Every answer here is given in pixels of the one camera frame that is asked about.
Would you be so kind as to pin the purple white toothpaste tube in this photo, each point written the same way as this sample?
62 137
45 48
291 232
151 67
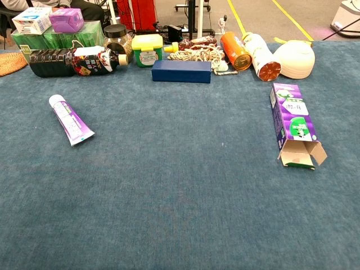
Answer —
70 121

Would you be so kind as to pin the purple toothpaste carton box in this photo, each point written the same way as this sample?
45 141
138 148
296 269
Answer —
295 112

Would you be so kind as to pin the dark blue rectangular box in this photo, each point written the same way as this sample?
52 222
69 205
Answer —
181 71

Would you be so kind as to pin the black power adapter box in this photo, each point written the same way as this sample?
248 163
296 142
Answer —
175 31

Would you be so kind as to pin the green package stack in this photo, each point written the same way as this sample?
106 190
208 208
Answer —
56 39

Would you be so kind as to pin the small purple box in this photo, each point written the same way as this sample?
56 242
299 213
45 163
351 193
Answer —
66 21

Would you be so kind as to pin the blue table cloth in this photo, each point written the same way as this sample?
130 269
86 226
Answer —
168 197

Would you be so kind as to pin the yellow green lidded container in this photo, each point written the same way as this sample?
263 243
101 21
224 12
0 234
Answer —
146 53

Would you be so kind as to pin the brown sauce bottle yellow cap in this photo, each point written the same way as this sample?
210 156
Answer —
197 42

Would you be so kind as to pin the glass jar black lid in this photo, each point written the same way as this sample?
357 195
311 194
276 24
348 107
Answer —
118 40

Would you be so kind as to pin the white drink bottle yellow cap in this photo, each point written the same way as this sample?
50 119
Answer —
260 53

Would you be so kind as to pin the black tripod stand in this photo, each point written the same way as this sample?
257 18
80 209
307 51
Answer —
192 19

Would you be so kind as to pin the white power strip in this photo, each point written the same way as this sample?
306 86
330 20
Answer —
222 24

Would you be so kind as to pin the white upright pole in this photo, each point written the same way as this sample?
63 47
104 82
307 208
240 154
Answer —
200 17

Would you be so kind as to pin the red cabinet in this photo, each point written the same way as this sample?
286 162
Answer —
140 14

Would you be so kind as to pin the black wheeled cart base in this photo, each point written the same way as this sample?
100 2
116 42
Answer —
208 7

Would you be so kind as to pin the beige bowl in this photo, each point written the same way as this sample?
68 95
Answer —
295 60

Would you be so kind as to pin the dark tea drink bottle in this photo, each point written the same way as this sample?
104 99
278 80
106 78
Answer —
50 63

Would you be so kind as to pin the seated person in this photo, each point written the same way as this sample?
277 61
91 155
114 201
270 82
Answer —
84 8

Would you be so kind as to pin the round woven rattan coaster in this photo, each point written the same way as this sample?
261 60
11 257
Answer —
11 64

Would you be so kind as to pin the white blue milk carton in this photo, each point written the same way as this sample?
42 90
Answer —
31 21

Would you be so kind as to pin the black slanted rod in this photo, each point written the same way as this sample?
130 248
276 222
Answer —
341 30

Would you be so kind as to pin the white machine housing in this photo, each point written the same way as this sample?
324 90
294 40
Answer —
346 19

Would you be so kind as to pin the white wheeled stand frame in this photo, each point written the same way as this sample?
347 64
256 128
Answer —
113 12

